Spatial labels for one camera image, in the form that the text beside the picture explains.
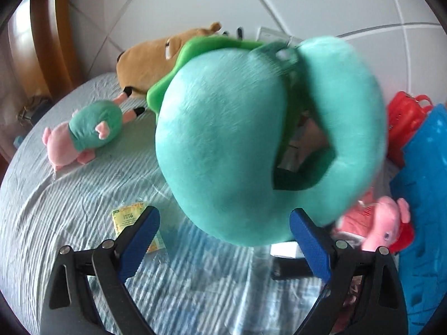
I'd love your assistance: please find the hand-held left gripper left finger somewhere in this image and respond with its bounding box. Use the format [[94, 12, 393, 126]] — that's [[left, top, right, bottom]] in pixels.
[[40, 205, 161, 335]]

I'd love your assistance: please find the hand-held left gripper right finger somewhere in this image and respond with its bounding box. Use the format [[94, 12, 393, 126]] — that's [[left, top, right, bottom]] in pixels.
[[270, 207, 409, 335]]

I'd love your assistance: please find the large teal plush toy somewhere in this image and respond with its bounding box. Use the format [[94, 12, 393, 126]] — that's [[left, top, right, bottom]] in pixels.
[[147, 35, 388, 248]]

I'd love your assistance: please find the yellow snack packet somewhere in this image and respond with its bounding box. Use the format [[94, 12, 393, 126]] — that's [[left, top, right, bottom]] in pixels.
[[112, 200, 166, 253]]

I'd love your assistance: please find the small white box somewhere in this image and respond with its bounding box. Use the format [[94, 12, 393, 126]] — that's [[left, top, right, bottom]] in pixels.
[[270, 242, 304, 259]]

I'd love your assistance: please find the pink packet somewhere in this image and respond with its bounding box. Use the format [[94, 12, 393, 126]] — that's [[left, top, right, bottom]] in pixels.
[[332, 199, 378, 241]]

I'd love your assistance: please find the pig plush in red dress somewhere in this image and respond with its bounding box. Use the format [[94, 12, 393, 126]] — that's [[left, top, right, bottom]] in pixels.
[[361, 195, 416, 253]]

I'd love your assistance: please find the pig plush in green dress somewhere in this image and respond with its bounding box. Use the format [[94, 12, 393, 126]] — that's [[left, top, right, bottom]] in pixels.
[[42, 89, 145, 171]]

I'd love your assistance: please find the blue plastic basket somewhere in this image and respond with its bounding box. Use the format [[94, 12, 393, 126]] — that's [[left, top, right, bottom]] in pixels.
[[389, 103, 447, 329]]

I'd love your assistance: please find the brown capybara plush toy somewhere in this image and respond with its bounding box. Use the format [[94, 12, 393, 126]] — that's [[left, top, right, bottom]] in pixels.
[[116, 22, 224, 98]]

